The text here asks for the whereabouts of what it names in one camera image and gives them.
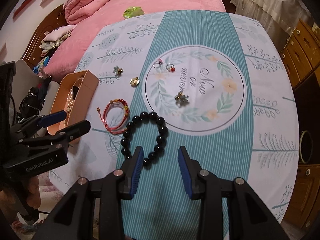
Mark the white pearl necklace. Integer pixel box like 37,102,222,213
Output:
63,78,85,128

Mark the black bead bracelet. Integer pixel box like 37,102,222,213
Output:
120,111,169,169

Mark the orange cardboard box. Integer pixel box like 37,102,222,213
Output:
47,70,99,135

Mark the red braided string bracelet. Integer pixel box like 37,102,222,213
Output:
96,99,131,136

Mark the blue flower brooch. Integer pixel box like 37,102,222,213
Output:
113,66,124,76

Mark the left hand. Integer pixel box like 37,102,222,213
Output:
1,176,41,225

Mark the floral pillow pile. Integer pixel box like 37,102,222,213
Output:
39,25,76,57

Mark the gold round brooch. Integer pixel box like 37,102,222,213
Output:
130,77,139,87

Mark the wooden headboard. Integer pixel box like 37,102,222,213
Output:
21,5,67,69

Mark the printed teal white tablecloth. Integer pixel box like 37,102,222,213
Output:
49,10,299,239

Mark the folded pink blanket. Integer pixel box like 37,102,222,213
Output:
63,0,110,25

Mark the green crumpled wrapper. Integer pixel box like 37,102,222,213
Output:
123,7,145,19

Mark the wooden drawer cabinet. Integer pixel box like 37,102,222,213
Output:
279,20,319,231

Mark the pink plush bed blanket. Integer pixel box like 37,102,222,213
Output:
43,0,227,83

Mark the cream lace curtain cloth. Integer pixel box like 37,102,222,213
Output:
231,0,315,36

